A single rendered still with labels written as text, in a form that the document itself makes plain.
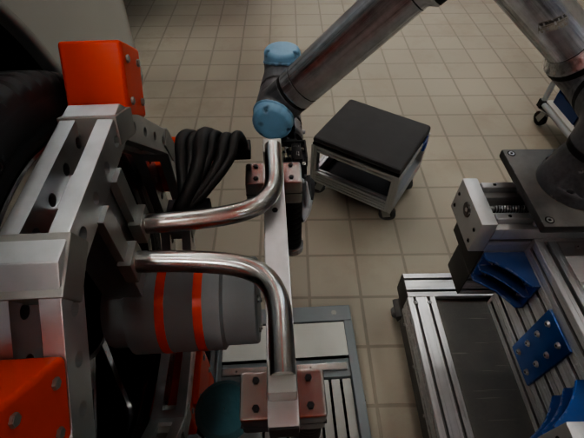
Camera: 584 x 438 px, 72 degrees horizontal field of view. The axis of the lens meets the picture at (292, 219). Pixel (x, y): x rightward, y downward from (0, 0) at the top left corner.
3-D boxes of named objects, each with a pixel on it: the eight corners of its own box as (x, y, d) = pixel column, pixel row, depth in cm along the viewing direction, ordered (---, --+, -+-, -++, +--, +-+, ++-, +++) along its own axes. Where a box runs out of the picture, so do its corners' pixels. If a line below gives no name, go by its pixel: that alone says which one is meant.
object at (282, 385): (131, 260, 50) (100, 201, 42) (288, 253, 51) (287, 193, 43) (94, 413, 38) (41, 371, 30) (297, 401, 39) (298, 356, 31)
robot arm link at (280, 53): (298, 66, 75) (298, 116, 83) (303, 38, 82) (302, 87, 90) (256, 64, 75) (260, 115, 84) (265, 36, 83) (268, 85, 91)
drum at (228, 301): (139, 289, 70) (112, 239, 59) (262, 283, 71) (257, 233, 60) (122, 371, 61) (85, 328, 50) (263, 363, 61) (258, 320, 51)
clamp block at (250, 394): (243, 387, 47) (239, 370, 43) (321, 382, 48) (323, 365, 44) (242, 434, 44) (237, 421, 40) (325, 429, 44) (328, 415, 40)
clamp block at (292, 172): (248, 184, 70) (244, 161, 66) (300, 182, 70) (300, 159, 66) (247, 206, 66) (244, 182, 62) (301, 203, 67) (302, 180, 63)
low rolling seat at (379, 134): (306, 192, 195) (308, 135, 169) (341, 151, 215) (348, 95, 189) (388, 229, 180) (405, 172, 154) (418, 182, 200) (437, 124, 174)
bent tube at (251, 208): (156, 155, 63) (137, 95, 55) (281, 150, 63) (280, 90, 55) (135, 246, 51) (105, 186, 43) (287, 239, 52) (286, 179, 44)
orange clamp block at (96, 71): (92, 118, 57) (82, 49, 55) (149, 116, 57) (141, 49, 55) (68, 119, 50) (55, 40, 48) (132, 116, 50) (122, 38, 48)
